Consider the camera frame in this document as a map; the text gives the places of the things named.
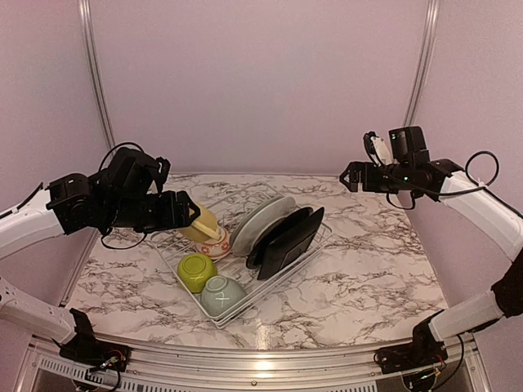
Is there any aluminium front frame rail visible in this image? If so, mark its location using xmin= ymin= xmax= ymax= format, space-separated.
xmin=12 ymin=335 xmax=492 ymax=391

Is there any black square plate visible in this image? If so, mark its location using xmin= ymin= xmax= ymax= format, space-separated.
xmin=253 ymin=207 xmax=324 ymax=280

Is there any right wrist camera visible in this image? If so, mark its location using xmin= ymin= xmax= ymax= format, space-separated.
xmin=363 ymin=131 xmax=393 ymax=167

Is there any yellow ceramic mug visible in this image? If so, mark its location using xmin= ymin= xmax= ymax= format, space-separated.
xmin=177 ymin=204 xmax=224 ymax=243

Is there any grey floral plate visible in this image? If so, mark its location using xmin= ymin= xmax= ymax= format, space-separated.
xmin=230 ymin=196 xmax=296 ymax=256

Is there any left aluminium corner post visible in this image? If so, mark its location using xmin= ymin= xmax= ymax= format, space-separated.
xmin=78 ymin=0 xmax=116 ymax=150

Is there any right aluminium corner post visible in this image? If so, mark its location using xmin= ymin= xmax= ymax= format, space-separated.
xmin=403 ymin=0 xmax=440 ymax=127

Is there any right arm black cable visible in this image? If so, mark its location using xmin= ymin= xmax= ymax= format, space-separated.
xmin=386 ymin=150 xmax=502 ymax=210

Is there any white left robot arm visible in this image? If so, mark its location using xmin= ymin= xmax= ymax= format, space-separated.
xmin=1 ymin=142 xmax=200 ymax=257

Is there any pale grey-green bowl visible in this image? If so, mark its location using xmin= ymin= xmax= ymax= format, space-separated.
xmin=200 ymin=275 xmax=247 ymax=317

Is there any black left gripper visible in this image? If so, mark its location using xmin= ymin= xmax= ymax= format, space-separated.
xmin=102 ymin=189 xmax=199 ymax=234

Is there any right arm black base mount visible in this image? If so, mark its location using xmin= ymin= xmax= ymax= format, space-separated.
xmin=373 ymin=310 xmax=449 ymax=374

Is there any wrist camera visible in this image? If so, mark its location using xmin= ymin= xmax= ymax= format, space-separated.
xmin=363 ymin=131 xmax=393 ymax=167
xmin=152 ymin=157 xmax=171 ymax=194

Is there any red patterned white bowl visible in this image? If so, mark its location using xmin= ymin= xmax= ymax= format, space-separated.
xmin=194 ymin=228 xmax=230 ymax=261

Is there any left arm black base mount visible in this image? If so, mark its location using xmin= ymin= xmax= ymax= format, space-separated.
xmin=59 ymin=309 xmax=131 ymax=372

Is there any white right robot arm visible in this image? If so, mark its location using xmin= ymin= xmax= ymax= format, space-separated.
xmin=339 ymin=126 xmax=522 ymax=366

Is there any aluminium corner post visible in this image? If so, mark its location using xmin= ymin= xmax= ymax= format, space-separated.
xmin=78 ymin=0 xmax=116 ymax=150
xmin=403 ymin=0 xmax=440 ymax=127

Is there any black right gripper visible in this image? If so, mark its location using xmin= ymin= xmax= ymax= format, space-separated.
xmin=339 ymin=161 xmax=412 ymax=193

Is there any white wire dish rack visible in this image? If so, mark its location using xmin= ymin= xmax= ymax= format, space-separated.
xmin=150 ymin=182 xmax=332 ymax=328

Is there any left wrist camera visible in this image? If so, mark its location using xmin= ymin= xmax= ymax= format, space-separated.
xmin=152 ymin=157 xmax=171 ymax=194

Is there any lime green bowl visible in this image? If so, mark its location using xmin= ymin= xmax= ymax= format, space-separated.
xmin=177 ymin=253 xmax=217 ymax=294

